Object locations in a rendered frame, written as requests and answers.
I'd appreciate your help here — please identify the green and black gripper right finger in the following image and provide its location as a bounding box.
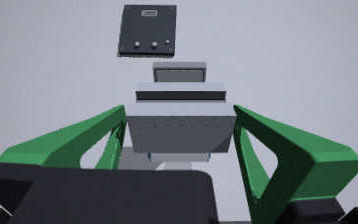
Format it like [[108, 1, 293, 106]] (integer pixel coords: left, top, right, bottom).
[[233, 104, 358, 224]]

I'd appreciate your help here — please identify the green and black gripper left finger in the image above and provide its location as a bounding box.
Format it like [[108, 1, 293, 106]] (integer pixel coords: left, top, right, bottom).
[[0, 105, 127, 169]]

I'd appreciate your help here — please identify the grey slotted metal block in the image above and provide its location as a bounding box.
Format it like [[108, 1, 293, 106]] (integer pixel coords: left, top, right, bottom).
[[126, 82, 237, 153]]

